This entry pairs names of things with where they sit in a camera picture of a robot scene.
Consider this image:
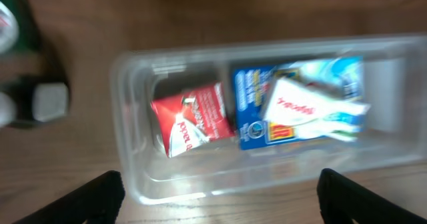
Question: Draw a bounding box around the blue Kool Fever box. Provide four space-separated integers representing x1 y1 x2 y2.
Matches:
232 56 364 150

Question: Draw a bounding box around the white Panadol box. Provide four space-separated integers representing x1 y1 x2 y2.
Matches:
260 77 370 142

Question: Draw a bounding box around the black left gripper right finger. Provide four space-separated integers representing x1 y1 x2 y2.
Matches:
316 168 426 224

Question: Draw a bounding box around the red Panadol box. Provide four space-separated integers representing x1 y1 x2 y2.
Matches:
151 83 234 158

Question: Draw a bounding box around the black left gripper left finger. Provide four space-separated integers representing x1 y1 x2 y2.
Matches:
17 171 125 224

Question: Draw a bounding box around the green Zam-Buk box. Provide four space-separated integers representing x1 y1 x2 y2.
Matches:
1 0 41 56

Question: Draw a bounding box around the black bottle white cap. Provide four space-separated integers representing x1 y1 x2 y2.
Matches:
1 75 70 129

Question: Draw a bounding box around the clear plastic container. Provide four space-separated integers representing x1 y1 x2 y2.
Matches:
111 35 426 205

